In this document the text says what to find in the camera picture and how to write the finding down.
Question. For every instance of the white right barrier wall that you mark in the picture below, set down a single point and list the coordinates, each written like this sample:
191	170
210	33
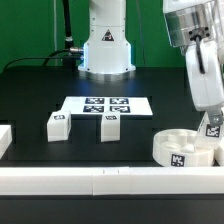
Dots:
219	153

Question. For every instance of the white left barrier wall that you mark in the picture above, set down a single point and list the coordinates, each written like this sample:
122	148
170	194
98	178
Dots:
5	138

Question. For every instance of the white barrier wall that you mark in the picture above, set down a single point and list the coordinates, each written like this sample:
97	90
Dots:
219	153
5	138
111	181

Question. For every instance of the round white stool seat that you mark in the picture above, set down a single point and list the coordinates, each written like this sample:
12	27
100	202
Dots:
175	148

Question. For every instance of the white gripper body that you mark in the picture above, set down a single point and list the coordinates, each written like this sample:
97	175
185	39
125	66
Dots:
207	89

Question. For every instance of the black vertical cable post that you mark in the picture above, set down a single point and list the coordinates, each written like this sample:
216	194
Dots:
67	62

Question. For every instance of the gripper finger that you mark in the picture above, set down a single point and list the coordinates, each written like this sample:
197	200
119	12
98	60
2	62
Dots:
215	118

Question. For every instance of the white front barrier wall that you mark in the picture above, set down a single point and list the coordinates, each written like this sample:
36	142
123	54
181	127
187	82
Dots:
111	181

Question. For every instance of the white marker base plate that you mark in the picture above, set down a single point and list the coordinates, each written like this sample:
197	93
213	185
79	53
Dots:
78	105

